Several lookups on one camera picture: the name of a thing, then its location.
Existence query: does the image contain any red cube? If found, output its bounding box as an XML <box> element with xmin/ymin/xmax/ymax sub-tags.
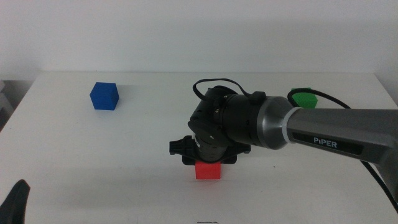
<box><xmin>195</xmin><ymin>161</ymin><xmax>222</xmax><ymax>180</ymax></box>

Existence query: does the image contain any green cube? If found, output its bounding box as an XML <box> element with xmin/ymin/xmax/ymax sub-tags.
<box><xmin>290</xmin><ymin>88</ymin><xmax>318</xmax><ymax>110</ymax></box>

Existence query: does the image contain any blue cube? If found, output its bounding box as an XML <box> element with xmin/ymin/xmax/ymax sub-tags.
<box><xmin>90</xmin><ymin>82</ymin><xmax>120</xmax><ymax>111</ymax></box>

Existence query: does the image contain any black right camera cable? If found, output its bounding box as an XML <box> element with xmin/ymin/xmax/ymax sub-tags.
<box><xmin>192</xmin><ymin>78</ymin><xmax>398</xmax><ymax>214</ymax></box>

